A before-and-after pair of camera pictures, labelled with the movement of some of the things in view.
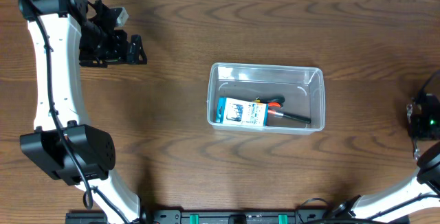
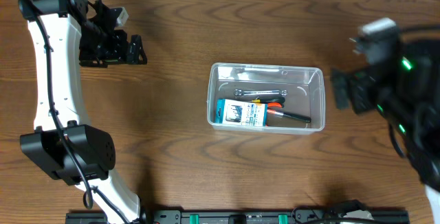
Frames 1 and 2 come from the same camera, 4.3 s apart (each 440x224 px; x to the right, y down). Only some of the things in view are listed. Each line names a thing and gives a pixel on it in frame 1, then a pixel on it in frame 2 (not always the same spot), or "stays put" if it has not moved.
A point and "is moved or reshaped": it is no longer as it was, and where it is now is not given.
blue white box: x=238 y=112 stays put
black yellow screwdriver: x=266 y=99 stays put
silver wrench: x=416 y=154 is moved or reshaped
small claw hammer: x=279 y=115 stays put
